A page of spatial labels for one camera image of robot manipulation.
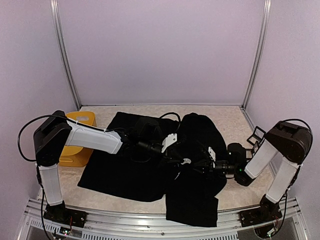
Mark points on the round white brooch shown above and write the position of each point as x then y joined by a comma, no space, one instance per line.
186,161

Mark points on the right aluminium frame post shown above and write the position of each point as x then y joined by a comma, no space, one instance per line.
258,53

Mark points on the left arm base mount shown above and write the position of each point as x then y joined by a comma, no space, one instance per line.
66,216

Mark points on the front aluminium rail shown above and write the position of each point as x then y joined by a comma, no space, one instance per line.
112,225

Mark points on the yellow plastic basket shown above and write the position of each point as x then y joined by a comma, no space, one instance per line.
76,156

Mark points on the black brooch box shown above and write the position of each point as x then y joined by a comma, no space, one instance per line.
257,136
250,152

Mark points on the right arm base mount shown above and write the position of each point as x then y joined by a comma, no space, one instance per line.
266,212

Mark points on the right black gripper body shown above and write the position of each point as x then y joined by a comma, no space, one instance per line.
230,168

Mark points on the left aluminium frame post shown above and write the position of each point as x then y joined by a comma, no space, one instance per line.
54,5

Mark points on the black t-shirt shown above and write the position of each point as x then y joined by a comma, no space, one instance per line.
190,190

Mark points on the near black brooch box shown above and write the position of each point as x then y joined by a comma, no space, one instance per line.
250,152

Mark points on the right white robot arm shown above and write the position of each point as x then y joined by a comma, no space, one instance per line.
291,138

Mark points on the aluminium frame post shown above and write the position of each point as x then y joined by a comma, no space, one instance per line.
54,5
258,53

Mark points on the far black brooch box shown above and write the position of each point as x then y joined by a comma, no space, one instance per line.
257,136

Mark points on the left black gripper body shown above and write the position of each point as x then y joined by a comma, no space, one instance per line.
145,145

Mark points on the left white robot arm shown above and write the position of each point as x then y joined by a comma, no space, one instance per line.
59,131

